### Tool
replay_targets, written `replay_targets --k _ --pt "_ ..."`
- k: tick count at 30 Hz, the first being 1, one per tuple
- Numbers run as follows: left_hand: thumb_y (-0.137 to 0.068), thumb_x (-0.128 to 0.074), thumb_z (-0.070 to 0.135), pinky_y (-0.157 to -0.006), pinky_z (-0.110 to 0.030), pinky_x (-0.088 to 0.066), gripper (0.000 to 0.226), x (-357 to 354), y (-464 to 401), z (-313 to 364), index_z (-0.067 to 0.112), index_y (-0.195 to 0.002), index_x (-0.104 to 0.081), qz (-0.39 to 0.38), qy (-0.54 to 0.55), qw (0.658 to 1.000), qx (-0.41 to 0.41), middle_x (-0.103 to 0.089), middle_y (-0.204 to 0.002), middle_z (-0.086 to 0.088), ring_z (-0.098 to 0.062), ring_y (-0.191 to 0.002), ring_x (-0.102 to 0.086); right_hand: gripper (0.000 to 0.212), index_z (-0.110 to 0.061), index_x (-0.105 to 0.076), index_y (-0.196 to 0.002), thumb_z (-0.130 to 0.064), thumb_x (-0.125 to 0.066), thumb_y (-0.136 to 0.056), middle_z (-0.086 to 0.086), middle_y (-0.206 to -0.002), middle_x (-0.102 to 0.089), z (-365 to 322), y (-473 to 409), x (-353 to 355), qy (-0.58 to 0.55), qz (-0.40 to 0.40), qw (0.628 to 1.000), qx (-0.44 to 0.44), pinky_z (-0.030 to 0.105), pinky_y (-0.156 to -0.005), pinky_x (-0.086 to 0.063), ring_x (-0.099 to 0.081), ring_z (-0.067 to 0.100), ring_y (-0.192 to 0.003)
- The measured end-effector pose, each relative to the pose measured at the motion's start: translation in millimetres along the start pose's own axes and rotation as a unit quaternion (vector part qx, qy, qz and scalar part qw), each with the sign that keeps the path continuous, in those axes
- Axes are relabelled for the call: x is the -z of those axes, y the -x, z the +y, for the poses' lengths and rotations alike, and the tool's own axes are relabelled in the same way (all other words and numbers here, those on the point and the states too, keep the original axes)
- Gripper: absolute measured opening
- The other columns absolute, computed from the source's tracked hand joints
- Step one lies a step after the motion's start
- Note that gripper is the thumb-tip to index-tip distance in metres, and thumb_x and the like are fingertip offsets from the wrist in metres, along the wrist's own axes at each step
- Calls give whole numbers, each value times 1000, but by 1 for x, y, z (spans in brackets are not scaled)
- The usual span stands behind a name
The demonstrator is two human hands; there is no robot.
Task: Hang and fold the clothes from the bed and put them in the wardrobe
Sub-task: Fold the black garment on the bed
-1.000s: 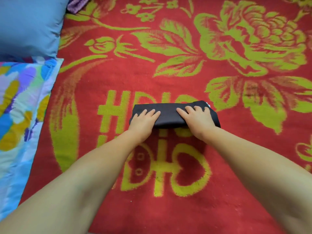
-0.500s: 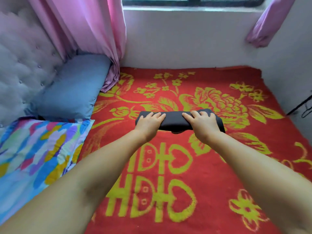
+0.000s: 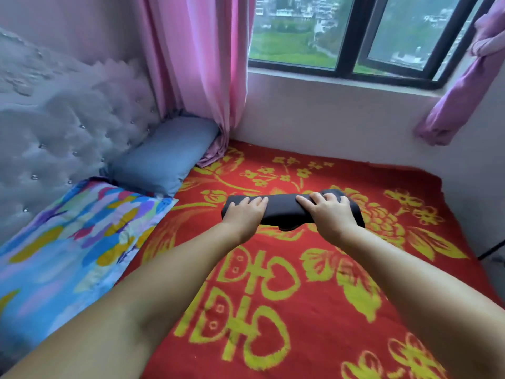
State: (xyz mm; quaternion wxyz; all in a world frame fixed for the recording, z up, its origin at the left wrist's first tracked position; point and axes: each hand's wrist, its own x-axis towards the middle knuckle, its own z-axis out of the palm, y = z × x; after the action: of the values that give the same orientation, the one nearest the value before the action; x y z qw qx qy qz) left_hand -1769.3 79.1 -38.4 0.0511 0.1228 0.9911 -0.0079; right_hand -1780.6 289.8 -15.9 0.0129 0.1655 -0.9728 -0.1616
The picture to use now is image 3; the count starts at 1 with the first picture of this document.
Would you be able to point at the person's left hand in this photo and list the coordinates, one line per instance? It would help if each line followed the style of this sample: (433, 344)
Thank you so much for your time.
(243, 217)

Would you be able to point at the person's right hand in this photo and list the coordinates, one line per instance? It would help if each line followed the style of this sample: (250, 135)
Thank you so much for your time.
(331, 217)

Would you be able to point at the black garment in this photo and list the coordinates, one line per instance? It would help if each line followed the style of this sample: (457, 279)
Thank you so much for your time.
(280, 209)

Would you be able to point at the person's left forearm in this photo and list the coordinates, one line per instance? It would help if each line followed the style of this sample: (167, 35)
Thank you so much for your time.
(118, 319)

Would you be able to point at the person's right forearm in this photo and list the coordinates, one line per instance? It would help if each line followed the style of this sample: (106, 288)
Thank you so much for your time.
(426, 304)

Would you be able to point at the red and yellow blanket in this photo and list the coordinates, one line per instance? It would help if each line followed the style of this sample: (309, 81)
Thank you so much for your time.
(315, 311)

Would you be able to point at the pale blue pillow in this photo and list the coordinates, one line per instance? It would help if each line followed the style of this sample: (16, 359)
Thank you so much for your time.
(162, 158)

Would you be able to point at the wide pink curtain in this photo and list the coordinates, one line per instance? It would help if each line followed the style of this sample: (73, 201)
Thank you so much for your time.
(197, 59)

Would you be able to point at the blue patterned pillow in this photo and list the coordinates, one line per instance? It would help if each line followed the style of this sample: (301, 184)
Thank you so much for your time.
(71, 248)

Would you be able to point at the dark framed window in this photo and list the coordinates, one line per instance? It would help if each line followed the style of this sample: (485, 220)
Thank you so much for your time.
(300, 31)

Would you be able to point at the narrow pink curtain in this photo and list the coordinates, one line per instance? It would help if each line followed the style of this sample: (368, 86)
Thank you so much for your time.
(465, 83)

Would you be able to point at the white tufted headboard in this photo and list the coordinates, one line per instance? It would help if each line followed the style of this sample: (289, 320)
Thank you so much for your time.
(55, 122)

